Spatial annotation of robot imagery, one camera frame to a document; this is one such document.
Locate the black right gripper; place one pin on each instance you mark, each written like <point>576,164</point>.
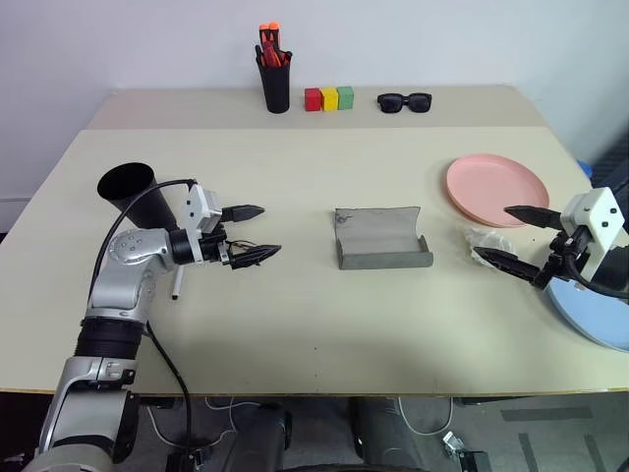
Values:
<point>565,246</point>

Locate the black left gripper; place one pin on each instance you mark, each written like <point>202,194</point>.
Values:
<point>215,248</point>

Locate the tortoiseshell thin-frame glasses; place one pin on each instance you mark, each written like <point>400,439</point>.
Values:
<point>241,242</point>

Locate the clear plastic wrapper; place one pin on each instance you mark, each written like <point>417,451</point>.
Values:
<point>486,238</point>

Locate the marker pen with red cap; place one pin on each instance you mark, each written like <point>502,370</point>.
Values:
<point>176,285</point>

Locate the black conical pen holder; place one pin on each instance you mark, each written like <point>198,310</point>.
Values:
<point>132,189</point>

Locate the grey glasses case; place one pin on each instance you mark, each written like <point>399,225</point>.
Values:
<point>378,238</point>

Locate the pink plate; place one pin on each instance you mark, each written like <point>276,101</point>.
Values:
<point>491,189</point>

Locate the blue plate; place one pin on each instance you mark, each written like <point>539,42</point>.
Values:
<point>585,314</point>

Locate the dark radiator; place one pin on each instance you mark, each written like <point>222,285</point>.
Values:
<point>611,162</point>

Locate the red wooden block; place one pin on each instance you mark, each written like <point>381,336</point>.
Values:
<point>312,100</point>

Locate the black tall tool holder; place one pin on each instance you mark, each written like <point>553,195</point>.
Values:
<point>276,88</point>

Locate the yellow wooden block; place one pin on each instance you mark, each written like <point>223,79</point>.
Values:
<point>329,100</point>

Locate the green wooden block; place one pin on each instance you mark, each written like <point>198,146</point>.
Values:
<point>346,98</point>

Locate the black sunglasses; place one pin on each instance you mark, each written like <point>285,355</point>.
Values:
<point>393,103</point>

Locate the dark rounded shape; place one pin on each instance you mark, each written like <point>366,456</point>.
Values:
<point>263,437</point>
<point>383,437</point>

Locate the metal caster wheel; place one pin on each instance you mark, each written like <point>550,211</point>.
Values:
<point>457,445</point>

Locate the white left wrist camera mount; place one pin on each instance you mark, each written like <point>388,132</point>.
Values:
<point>196,206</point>

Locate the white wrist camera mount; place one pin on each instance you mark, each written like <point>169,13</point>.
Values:
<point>597,211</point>
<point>196,206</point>

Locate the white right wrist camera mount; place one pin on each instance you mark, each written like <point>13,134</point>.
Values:
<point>597,211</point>

